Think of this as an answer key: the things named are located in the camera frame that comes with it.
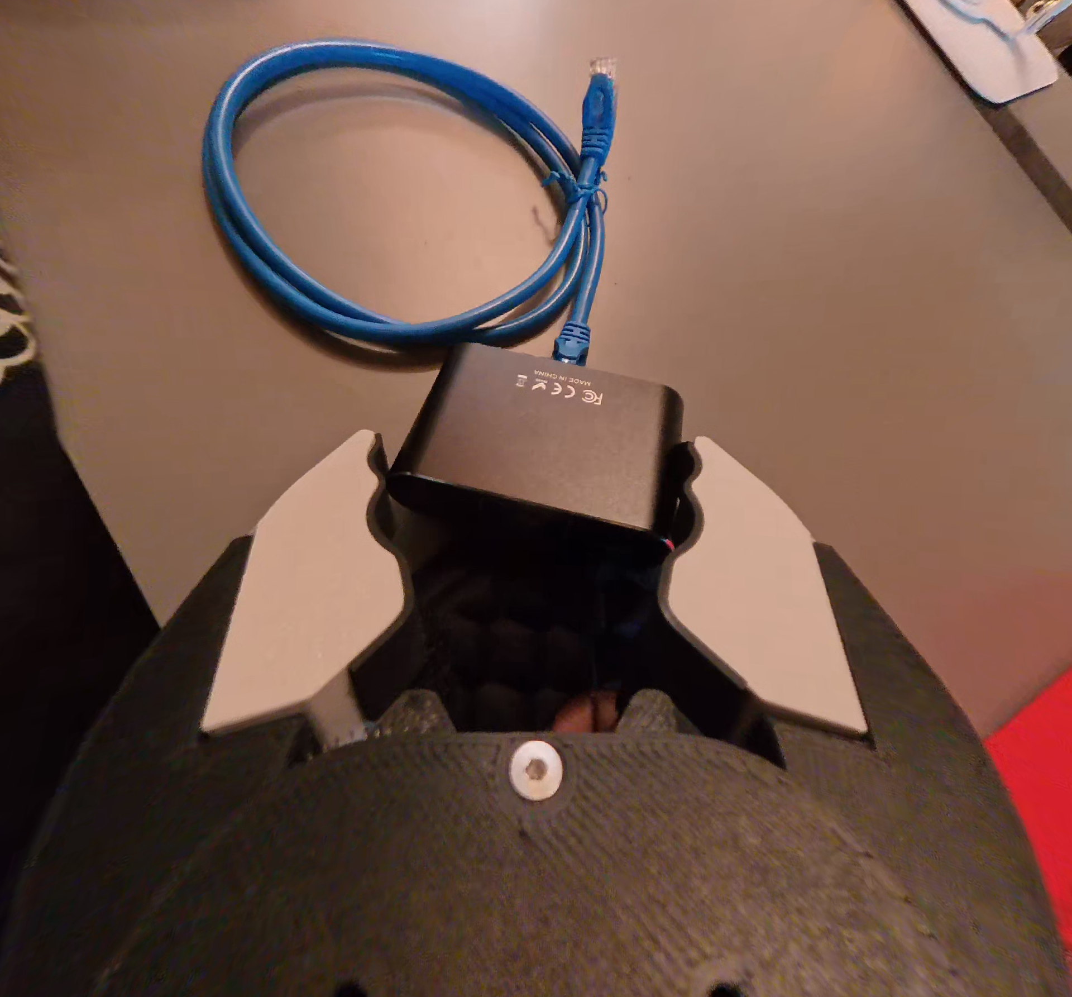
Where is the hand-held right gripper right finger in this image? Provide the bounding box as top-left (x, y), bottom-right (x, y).
top-left (657, 436), bottom-right (869, 740)

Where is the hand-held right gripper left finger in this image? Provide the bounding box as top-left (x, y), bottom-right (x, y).
top-left (201, 430), bottom-right (417, 751)

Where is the blue ethernet cable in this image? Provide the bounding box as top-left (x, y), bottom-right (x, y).
top-left (201, 39), bottom-right (621, 365)

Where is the red plastic bin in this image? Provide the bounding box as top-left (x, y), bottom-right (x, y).
top-left (984, 669), bottom-right (1072, 927)

